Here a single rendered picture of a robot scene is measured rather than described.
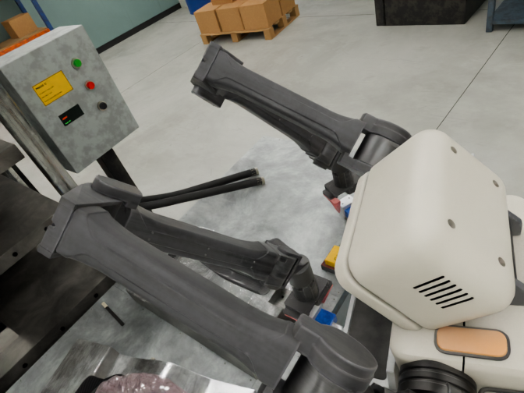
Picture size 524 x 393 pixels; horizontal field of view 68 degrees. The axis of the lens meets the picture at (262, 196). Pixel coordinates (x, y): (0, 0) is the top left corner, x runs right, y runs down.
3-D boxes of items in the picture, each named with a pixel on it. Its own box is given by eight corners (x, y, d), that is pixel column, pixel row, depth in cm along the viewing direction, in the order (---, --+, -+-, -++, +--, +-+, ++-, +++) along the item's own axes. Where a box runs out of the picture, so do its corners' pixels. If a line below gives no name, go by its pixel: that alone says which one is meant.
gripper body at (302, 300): (285, 308, 91) (277, 289, 86) (306, 274, 96) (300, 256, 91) (308, 319, 87) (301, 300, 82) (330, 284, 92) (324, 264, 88)
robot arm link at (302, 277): (293, 276, 80) (313, 260, 82) (274, 259, 85) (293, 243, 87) (301, 295, 85) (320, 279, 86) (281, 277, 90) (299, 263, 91)
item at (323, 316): (359, 331, 94) (356, 319, 91) (350, 348, 91) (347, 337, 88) (313, 309, 102) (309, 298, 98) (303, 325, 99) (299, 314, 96)
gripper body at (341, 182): (324, 189, 118) (320, 170, 113) (352, 173, 119) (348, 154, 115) (337, 200, 113) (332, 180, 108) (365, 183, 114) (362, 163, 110)
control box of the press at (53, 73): (233, 289, 217) (86, 23, 125) (197, 334, 202) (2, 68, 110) (206, 276, 230) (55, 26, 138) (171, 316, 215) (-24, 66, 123)
